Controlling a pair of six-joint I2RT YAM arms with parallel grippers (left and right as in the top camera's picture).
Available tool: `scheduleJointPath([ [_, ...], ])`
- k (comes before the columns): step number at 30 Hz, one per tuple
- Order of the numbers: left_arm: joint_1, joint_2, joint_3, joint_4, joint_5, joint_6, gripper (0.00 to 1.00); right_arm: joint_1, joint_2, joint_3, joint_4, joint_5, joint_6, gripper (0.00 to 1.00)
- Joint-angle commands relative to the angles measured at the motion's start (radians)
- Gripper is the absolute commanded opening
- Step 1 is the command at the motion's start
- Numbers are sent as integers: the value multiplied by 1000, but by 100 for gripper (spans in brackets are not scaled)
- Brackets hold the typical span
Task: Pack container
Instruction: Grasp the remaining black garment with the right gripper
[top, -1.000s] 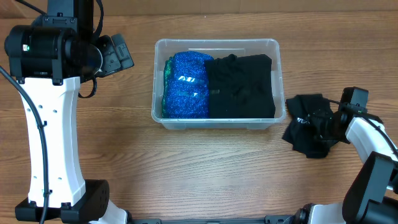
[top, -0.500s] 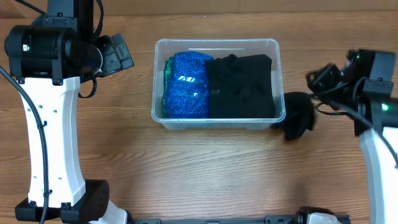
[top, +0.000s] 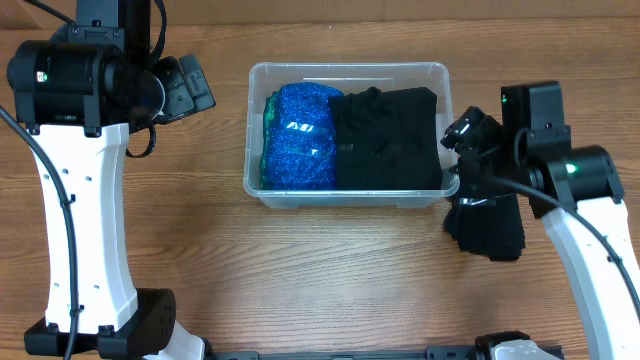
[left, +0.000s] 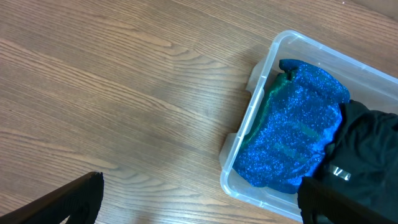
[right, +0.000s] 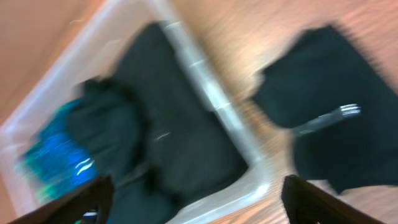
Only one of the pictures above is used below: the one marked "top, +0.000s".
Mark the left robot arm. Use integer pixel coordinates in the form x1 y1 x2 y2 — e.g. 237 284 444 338
5 0 215 360

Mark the clear plastic storage bin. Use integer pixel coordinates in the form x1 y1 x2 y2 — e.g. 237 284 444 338
243 62 460 209

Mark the blue sequin glitter cloth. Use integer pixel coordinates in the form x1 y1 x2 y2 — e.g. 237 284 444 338
260 82 343 191

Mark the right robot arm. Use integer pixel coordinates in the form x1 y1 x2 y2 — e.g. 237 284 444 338
442 81 639 359

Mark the black garment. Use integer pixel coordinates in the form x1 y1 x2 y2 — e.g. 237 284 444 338
443 166 525 262
329 87 443 191

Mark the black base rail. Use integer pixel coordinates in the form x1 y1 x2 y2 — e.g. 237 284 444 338
209 345 474 360

